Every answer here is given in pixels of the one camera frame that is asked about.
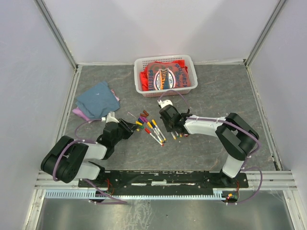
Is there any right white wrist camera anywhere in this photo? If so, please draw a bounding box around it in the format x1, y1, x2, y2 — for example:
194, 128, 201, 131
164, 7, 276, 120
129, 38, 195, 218
157, 100, 173, 109

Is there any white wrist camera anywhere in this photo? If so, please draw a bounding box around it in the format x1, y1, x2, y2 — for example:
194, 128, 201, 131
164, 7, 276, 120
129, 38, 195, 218
157, 100, 173, 109
101, 112, 119, 123

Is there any pink folded cloth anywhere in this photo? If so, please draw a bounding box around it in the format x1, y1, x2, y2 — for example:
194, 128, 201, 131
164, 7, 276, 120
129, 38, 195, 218
72, 89, 119, 124

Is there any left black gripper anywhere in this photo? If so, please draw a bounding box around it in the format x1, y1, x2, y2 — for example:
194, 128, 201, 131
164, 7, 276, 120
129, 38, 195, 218
112, 117, 140, 146

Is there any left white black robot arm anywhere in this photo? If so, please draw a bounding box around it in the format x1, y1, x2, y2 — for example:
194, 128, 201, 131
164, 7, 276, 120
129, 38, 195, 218
41, 117, 138, 187

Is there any red cap marker pen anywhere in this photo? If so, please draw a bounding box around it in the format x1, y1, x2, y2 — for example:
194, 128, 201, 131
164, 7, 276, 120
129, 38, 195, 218
144, 128, 164, 146

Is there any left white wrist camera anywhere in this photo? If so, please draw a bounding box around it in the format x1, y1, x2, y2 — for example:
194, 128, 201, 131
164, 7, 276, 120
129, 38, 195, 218
101, 112, 119, 123

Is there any yellow cap marker pen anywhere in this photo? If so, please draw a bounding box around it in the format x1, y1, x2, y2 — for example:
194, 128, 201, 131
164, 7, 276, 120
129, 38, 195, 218
147, 122, 164, 143

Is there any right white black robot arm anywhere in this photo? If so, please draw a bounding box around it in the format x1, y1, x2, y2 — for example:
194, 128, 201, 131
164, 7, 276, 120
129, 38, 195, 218
159, 104, 261, 187

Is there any blue folded cloth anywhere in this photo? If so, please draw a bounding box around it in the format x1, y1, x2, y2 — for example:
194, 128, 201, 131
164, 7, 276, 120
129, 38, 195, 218
75, 81, 120, 120

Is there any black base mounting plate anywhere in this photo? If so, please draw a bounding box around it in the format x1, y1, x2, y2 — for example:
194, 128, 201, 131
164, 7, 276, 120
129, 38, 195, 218
92, 170, 248, 194

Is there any orange printed t-shirt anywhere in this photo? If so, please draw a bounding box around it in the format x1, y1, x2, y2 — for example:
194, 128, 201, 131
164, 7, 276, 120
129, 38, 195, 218
140, 60, 191, 91

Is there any white plastic basket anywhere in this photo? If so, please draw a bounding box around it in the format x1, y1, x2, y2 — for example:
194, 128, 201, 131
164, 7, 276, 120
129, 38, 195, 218
134, 55, 198, 97

